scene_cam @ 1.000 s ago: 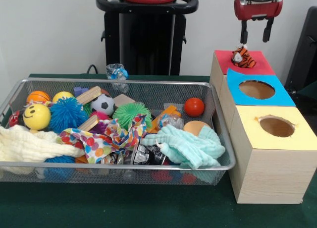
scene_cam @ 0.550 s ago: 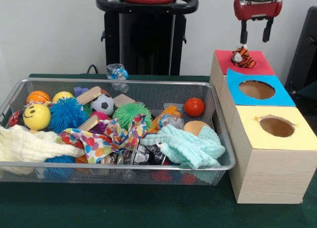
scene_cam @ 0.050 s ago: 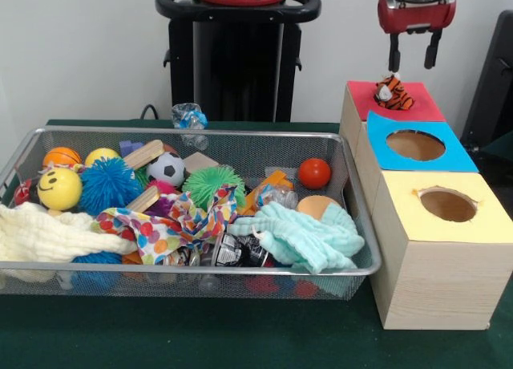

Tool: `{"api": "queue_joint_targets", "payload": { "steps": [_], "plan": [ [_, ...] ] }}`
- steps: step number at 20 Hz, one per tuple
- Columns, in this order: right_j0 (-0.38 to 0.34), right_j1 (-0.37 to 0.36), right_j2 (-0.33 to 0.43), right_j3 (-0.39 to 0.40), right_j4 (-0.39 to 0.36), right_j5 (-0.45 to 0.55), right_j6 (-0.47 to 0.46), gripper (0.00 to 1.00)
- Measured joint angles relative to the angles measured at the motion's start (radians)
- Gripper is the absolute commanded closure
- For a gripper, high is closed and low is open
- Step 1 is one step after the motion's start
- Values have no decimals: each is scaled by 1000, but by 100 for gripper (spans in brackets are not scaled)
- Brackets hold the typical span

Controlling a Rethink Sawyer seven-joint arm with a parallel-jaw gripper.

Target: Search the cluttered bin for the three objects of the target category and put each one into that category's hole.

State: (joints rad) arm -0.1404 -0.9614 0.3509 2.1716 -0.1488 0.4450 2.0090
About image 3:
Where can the wooden box with three holes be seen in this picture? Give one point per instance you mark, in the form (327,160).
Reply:
(433,273)

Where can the shallow clear mesh bin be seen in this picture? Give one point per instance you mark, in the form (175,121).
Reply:
(353,225)

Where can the cream yellow cloth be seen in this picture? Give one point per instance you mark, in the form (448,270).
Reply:
(44,233)

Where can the large yellow ball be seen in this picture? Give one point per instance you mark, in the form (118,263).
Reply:
(60,189)

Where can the orange flat plastic toy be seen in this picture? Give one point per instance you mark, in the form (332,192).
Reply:
(276,183)

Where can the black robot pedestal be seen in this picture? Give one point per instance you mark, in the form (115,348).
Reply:
(236,64)

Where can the orange striped tiger plush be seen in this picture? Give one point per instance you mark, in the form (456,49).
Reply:
(394,95)

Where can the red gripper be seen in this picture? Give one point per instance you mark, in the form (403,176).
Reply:
(417,16)

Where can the crushed clear plastic bottle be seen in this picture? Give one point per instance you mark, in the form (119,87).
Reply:
(191,119)

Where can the orange toy basketball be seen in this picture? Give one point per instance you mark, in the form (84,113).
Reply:
(62,156)

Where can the black stand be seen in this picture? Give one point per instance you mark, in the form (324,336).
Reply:
(493,88)

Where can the mint green cloth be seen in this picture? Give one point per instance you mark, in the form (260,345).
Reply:
(304,237)

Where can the toy hamburger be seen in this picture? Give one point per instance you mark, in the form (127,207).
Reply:
(314,205)

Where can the green furry monster toy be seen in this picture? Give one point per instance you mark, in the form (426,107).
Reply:
(212,184)

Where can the red ball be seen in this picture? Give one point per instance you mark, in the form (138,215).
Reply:
(314,174)

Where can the colourful polka dot cloth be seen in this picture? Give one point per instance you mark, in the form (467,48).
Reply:
(160,229)

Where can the dark green table cloth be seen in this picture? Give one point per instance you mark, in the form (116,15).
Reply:
(200,337)

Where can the blue spiky ball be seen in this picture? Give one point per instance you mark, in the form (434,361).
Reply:
(98,258)
(111,184)

